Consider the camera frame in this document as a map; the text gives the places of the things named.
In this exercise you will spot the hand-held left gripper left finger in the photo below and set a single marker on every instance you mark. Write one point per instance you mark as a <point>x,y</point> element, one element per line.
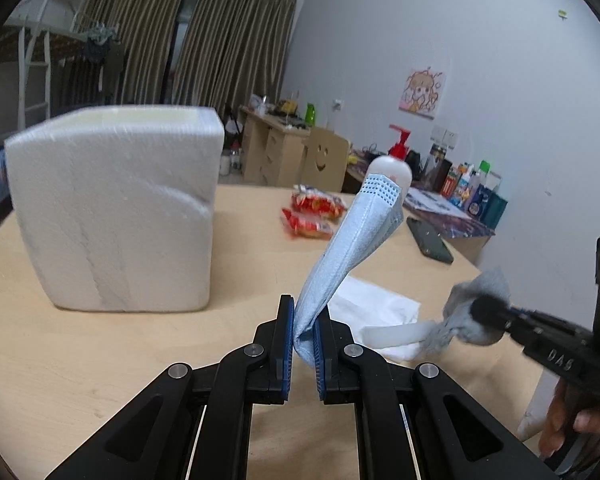
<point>286,360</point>

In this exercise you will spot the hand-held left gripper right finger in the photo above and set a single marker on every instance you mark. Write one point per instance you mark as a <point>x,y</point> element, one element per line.
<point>325,360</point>

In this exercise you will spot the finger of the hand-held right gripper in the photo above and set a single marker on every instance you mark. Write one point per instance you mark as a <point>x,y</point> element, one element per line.
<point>495,312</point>

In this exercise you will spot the grey sock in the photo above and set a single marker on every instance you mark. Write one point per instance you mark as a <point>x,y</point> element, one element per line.
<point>485,285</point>

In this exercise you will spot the blue face mask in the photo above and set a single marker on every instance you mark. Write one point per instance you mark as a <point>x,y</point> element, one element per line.
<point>350,245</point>

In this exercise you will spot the white foam box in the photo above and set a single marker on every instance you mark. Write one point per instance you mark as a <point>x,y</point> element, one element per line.
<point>115,210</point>

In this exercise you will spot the person's right hand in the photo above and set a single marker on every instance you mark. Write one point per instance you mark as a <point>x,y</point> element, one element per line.
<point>590,417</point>

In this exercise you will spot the white paper napkin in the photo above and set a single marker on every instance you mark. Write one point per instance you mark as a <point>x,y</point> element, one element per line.
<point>375,305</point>

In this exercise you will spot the black smartphone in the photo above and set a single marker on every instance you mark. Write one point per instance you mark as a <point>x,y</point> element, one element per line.
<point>430,242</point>

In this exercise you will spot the printed paper sheets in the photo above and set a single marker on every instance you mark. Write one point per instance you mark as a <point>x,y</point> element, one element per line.
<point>435,205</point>

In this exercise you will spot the colourful printed bottle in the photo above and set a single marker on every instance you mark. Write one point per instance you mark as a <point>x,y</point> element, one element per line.
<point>462,185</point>

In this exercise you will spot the orange box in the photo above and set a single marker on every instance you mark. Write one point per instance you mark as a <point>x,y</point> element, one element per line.
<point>451,185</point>

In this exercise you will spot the red snack packet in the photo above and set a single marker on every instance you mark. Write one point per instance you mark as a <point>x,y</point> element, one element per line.
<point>320,203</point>
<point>307,225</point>

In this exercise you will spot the white bottle green cap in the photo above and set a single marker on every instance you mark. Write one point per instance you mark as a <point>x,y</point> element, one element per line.
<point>481,175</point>

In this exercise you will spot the dark tumbler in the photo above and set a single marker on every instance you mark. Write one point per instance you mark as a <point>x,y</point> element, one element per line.
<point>445,175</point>

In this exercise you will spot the clear thermos bottle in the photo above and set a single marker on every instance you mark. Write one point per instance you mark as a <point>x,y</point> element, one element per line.
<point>433,165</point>

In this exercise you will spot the black bag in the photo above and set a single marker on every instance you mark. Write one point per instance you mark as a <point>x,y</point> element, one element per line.
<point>413,165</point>

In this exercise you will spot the white lotion pump bottle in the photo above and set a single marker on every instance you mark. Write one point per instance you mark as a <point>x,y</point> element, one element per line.
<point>387,164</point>

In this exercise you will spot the wooden smiley chair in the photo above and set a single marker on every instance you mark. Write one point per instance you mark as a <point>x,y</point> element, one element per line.
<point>325,160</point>

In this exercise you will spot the light wooden desk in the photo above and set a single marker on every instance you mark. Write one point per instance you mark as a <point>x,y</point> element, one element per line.
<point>270,150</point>

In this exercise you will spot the yellow desk item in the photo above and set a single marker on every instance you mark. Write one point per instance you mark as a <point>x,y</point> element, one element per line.
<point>286,108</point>

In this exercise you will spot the brown striped curtain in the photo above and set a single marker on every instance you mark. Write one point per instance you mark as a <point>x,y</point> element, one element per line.
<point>130,40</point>
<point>235,45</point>

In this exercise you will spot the hanging dark clothes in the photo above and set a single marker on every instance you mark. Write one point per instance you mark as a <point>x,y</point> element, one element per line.
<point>102,55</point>

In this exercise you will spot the white bed ladder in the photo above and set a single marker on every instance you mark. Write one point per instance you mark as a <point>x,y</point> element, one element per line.
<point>34,80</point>

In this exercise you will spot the metal bunk bed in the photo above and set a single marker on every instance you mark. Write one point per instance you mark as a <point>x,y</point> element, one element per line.
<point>30,25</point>

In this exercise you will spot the white wall switch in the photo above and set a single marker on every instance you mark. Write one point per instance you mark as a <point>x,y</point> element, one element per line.
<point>443,136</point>

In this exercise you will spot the pink cartoon wall poster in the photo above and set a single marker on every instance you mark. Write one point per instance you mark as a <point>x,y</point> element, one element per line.
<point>421,92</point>

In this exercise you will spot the white wall outlet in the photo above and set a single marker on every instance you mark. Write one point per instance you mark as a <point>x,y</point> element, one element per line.
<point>337,105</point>

